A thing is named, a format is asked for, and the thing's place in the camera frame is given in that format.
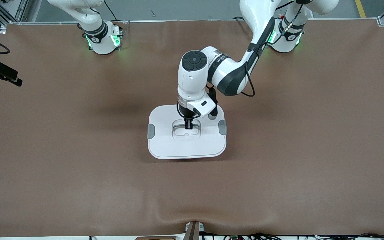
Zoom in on white box lid grey clips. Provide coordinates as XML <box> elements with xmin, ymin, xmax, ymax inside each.
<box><xmin>147</xmin><ymin>104</ymin><xmax>227</xmax><ymax>159</ymax></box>

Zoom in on brown table mat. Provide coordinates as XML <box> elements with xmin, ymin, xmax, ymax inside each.
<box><xmin>0</xmin><ymin>18</ymin><xmax>384</xmax><ymax>238</ymax></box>

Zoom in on metal mat clamp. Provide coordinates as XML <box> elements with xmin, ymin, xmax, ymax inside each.
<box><xmin>185</xmin><ymin>221</ymin><xmax>204</xmax><ymax>240</ymax></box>

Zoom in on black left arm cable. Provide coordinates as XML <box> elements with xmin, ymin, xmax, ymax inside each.
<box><xmin>177</xmin><ymin>0</ymin><xmax>304</xmax><ymax>119</ymax></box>

